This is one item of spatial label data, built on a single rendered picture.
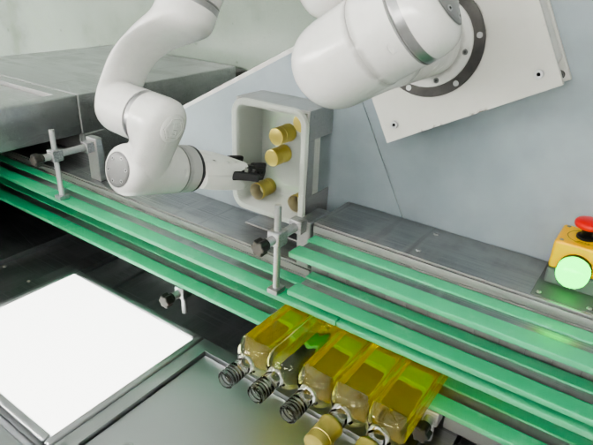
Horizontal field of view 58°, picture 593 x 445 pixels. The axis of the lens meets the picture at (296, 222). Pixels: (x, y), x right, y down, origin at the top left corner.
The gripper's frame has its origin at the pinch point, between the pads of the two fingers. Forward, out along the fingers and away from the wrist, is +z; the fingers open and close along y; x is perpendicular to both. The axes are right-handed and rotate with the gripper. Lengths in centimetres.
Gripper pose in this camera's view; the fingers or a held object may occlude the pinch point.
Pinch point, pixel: (245, 167)
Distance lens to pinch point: 98.4
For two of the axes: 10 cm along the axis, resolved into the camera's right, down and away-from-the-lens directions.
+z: 5.4, -1.0, 8.3
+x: 2.0, -9.5, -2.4
